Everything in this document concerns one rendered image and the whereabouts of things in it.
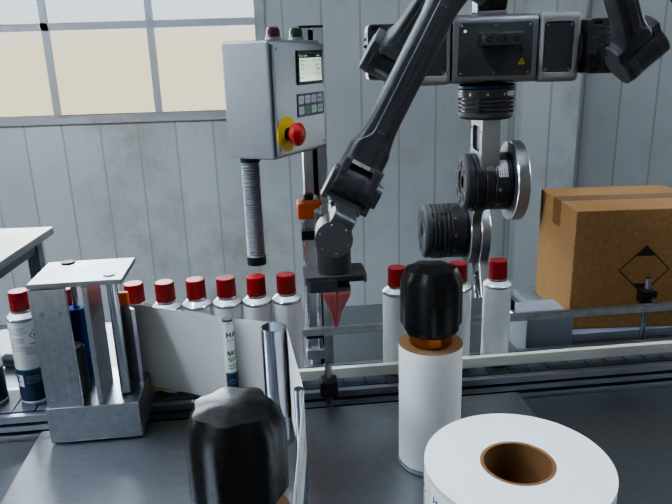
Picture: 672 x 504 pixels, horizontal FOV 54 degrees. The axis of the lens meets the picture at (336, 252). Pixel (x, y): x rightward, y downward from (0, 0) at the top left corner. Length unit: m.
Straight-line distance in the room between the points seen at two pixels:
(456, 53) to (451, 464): 1.05
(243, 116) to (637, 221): 0.86
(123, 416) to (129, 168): 2.75
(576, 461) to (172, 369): 0.66
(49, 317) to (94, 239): 2.86
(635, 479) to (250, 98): 0.84
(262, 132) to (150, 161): 2.64
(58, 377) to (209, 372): 0.23
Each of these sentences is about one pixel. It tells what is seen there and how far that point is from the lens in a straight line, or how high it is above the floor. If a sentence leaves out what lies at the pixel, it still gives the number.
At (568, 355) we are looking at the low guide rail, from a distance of 1.29.
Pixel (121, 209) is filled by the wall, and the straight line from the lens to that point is 3.81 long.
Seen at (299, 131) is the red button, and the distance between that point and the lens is 1.09.
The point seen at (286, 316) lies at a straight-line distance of 1.15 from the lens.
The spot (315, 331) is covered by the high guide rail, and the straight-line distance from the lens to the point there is 1.22.
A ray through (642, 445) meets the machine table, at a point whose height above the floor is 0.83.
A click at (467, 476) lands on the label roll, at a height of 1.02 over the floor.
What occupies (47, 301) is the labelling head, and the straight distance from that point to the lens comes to 1.04.
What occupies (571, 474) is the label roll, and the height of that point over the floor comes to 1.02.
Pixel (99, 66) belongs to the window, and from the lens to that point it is 3.71.
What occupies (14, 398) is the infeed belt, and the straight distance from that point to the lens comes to 1.32.
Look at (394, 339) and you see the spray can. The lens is 1.19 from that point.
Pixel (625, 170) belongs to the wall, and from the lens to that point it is 4.01.
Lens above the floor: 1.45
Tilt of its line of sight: 17 degrees down
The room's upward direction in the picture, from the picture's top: 2 degrees counter-clockwise
